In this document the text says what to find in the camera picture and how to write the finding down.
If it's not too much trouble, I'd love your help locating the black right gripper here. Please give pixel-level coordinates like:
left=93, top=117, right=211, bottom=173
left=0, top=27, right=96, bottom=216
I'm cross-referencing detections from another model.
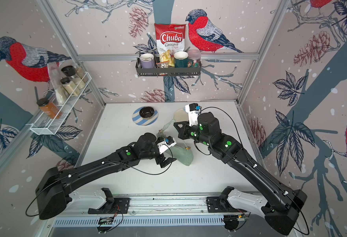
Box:
left=173, top=120, right=213, bottom=148

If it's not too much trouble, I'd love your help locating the green fabric bag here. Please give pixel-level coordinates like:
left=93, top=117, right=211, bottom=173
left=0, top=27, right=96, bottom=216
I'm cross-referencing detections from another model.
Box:
left=157, top=119, right=194, bottom=166

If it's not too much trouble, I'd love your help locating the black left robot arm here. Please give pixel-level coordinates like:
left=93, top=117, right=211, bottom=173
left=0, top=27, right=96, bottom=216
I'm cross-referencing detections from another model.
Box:
left=35, top=133, right=176, bottom=220

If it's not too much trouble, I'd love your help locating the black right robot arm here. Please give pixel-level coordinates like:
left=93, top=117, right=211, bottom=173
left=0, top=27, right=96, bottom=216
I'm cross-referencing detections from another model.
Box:
left=174, top=112, right=307, bottom=236

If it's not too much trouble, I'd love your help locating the red Chuba chips bag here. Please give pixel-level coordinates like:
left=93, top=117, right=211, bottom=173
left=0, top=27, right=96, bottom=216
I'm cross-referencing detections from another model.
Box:
left=154, top=23, right=186, bottom=55

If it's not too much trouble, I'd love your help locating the clear plastic bag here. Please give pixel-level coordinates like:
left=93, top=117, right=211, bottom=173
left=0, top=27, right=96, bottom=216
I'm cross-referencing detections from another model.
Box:
left=47, top=62, right=69, bottom=105

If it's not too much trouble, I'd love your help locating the cream and blue plate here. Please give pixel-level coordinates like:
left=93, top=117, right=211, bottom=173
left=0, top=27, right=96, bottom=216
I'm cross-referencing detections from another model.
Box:
left=173, top=108, right=189, bottom=122

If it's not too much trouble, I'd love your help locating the dark small bowl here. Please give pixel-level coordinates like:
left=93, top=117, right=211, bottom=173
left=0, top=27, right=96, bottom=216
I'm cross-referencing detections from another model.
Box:
left=139, top=106, right=155, bottom=120

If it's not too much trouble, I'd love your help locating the blue striped plate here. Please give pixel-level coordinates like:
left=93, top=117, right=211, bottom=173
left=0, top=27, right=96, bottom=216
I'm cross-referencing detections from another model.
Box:
left=132, top=106, right=159, bottom=126

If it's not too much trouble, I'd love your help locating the pink lidded jar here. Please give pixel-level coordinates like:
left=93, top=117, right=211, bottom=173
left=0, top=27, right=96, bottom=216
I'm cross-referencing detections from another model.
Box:
left=187, top=49, right=201, bottom=68

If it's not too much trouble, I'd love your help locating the yellow snack packet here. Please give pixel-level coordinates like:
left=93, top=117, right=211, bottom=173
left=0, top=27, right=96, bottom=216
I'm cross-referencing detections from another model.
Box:
left=160, top=50, right=175, bottom=68

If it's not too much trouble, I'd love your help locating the green mug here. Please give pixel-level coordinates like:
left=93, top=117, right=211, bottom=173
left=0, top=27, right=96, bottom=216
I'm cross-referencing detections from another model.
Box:
left=174, top=51, right=188, bottom=68

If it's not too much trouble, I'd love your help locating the purple mug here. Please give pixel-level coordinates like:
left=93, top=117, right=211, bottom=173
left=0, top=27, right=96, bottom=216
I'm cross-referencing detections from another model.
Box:
left=139, top=53, right=155, bottom=69

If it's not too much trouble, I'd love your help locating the black lid spice jar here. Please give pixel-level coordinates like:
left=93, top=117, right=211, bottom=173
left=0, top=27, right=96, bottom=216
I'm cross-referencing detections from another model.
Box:
left=60, top=77, right=80, bottom=97

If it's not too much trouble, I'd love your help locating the tall black lid jar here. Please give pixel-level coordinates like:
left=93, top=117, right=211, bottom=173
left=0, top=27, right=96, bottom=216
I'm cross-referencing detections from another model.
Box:
left=61, top=65, right=86, bottom=90

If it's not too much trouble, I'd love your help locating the orange spice jar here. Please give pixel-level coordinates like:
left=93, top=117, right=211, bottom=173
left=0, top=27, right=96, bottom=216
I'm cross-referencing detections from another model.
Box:
left=37, top=98, right=62, bottom=119

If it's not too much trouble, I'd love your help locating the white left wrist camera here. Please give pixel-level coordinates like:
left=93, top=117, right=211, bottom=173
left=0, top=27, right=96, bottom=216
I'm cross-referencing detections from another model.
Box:
left=157, top=136, right=176, bottom=154

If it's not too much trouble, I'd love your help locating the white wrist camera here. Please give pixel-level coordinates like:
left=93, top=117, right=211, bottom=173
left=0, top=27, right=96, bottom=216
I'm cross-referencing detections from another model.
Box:
left=157, top=136, right=176, bottom=154
left=185, top=103, right=201, bottom=126

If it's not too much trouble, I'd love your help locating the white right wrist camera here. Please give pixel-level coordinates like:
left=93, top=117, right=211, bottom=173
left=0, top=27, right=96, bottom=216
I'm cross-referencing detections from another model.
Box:
left=185, top=103, right=201, bottom=126

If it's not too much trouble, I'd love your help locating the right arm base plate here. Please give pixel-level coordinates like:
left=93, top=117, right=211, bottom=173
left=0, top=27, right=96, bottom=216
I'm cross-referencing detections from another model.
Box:
left=206, top=186, right=246, bottom=213

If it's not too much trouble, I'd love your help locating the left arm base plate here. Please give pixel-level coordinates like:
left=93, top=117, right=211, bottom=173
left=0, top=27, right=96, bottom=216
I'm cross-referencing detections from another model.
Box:
left=88, top=188, right=131, bottom=215

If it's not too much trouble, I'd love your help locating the black wall shelf basket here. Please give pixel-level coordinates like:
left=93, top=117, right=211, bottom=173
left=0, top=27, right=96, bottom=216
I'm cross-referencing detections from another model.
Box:
left=135, top=59, right=202, bottom=77

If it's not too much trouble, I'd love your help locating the white wire wall rack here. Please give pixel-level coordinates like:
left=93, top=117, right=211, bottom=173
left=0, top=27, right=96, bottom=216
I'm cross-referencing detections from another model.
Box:
left=30, top=72, right=92, bottom=135

